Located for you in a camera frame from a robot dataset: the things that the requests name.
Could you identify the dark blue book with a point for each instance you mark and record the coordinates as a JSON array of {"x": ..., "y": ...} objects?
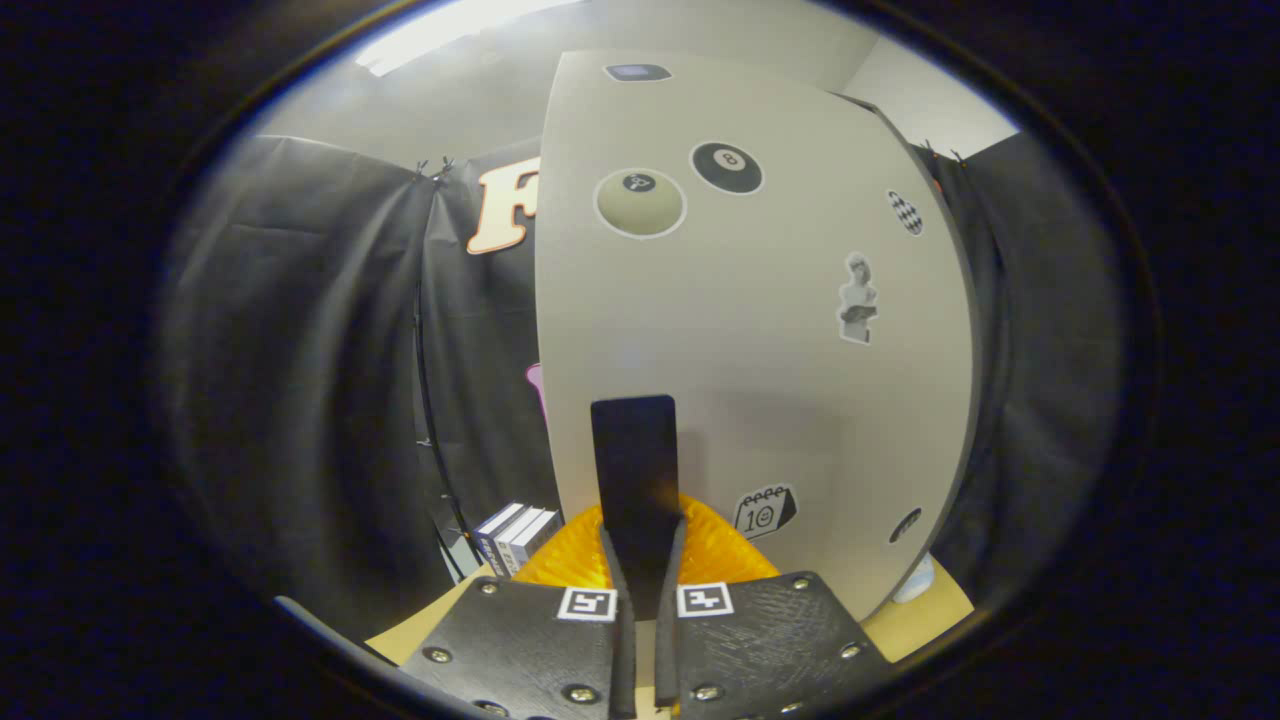
[{"x": 492, "y": 535}]

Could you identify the black backdrop cloth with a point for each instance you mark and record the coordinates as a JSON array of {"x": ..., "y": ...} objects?
[{"x": 300, "y": 350}]

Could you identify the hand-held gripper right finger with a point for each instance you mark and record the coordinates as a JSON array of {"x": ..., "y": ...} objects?
[{"x": 668, "y": 650}]

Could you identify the light grey cabinet door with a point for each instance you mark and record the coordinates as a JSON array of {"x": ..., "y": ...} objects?
[{"x": 750, "y": 350}]

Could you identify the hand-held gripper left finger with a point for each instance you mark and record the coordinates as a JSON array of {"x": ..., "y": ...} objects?
[{"x": 624, "y": 650}]

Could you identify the white and blue round item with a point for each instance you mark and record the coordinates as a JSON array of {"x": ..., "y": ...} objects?
[{"x": 915, "y": 582}]

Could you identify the grey spine book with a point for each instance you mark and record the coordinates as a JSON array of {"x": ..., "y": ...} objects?
[{"x": 537, "y": 528}]

